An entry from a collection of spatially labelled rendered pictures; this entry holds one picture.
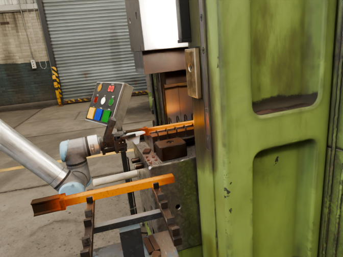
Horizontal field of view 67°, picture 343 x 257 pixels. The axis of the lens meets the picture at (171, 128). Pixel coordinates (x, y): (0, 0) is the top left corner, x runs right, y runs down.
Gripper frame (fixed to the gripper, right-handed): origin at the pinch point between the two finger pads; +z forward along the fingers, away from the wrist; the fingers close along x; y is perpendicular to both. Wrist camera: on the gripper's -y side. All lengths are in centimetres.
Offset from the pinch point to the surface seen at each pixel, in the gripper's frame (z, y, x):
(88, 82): -16, 38, -798
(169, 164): 5.5, 9.9, 22.1
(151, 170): -2.2, 10.4, 22.1
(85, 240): -28, 6, 60
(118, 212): -16, 101, -95
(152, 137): 3.2, 2.0, 7.6
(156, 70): 9.1, -27.4, 7.6
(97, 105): -17, -5, -60
